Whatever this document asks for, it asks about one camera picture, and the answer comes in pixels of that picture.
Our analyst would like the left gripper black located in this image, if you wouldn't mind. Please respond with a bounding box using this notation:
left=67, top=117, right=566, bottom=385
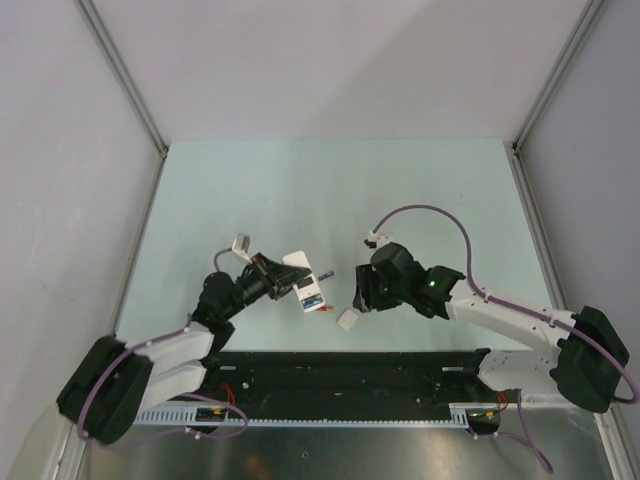
left=221, top=251, right=310, bottom=319

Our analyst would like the left aluminium frame post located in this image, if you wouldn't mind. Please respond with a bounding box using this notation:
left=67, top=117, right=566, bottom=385
left=73, top=0, right=169, bottom=156

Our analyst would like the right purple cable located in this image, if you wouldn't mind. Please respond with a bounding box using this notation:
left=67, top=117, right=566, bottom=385
left=369, top=203, right=640, bottom=474

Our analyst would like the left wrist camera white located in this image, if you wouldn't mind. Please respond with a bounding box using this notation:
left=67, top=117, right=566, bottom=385
left=231, top=233, right=252, bottom=265

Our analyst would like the white battery cover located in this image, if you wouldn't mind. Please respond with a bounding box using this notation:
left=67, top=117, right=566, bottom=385
left=337, top=309, right=358, bottom=331

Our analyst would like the grey slotted cable duct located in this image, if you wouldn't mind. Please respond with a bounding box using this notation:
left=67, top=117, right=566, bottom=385
left=133, top=402, right=500, bottom=429

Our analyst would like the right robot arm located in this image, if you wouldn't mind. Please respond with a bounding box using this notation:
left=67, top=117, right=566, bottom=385
left=353, top=242, right=630, bottom=413

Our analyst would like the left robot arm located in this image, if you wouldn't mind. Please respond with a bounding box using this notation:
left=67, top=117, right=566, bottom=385
left=56, top=251, right=316, bottom=445

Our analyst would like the right aluminium frame post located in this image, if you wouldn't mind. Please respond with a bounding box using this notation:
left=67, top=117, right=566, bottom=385
left=511, top=0, right=607, bottom=151

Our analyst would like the aluminium frame post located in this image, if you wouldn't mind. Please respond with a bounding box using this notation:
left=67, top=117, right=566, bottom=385
left=511, top=0, right=607, bottom=151
left=73, top=0, right=169, bottom=156

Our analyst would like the white remote control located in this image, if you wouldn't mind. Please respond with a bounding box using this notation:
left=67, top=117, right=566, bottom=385
left=282, top=250, right=325, bottom=313

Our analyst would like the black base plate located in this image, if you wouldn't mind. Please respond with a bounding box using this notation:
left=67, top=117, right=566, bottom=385
left=196, top=350, right=516, bottom=416

